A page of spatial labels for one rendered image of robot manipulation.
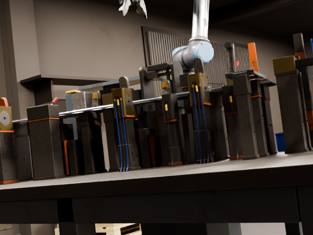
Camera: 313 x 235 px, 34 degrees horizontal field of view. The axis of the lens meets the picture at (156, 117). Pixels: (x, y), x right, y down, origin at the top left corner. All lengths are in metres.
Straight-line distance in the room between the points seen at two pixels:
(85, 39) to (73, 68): 0.44
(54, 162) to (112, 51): 4.49
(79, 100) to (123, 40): 4.33
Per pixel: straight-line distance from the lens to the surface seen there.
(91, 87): 2.75
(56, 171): 2.31
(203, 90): 1.97
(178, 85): 2.45
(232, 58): 2.35
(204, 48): 2.74
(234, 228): 2.86
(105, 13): 6.77
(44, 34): 6.00
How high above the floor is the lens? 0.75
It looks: 4 degrees up
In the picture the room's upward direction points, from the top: 7 degrees counter-clockwise
